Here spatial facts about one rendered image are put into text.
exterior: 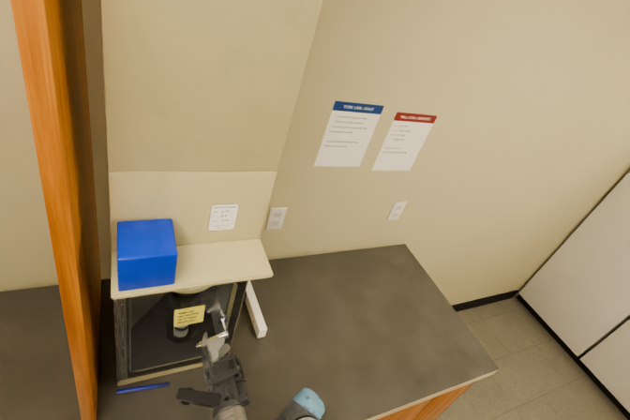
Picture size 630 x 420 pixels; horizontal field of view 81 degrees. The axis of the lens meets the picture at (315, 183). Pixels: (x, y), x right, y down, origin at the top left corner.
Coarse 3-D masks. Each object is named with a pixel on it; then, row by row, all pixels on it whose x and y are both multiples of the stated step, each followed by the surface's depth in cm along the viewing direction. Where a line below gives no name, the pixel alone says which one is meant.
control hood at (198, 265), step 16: (240, 240) 88; (256, 240) 90; (112, 256) 75; (192, 256) 81; (208, 256) 82; (224, 256) 83; (240, 256) 84; (256, 256) 86; (112, 272) 72; (176, 272) 76; (192, 272) 77; (208, 272) 78; (224, 272) 80; (240, 272) 81; (256, 272) 82; (272, 272) 84; (112, 288) 70; (144, 288) 71; (160, 288) 72; (176, 288) 74; (192, 288) 76
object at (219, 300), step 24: (216, 288) 94; (240, 288) 98; (144, 312) 90; (168, 312) 93; (216, 312) 101; (144, 336) 96; (168, 336) 100; (192, 336) 104; (144, 360) 102; (168, 360) 107; (192, 360) 112
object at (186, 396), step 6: (180, 390) 90; (186, 390) 90; (192, 390) 90; (180, 396) 90; (186, 396) 89; (192, 396) 89; (198, 396) 89; (204, 396) 89; (210, 396) 89; (216, 396) 88; (186, 402) 90; (192, 402) 90; (198, 402) 88; (204, 402) 88; (210, 402) 88; (216, 402) 88
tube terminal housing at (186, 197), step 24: (120, 192) 69; (144, 192) 70; (168, 192) 73; (192, 192) 75; (216, 192) 77; (240, 192) 80; (264, 192) 82; (120, 216) 72; (144, 216) 74; (168, 216) 76; (192, 216) 79; (240, 216) 84; (264, 216) 87; (192, 240) 83; (216, 240) 86; (120, 384) 107
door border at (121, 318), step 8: (120, 304) 85; (120, 312) 87; (120, 320) 88; (120, 328) 90; (120, 336) 92; (120, 344) 94; (120, 352) 96; (120, 360) 98; (120, 368) 101; (120, 376) 103
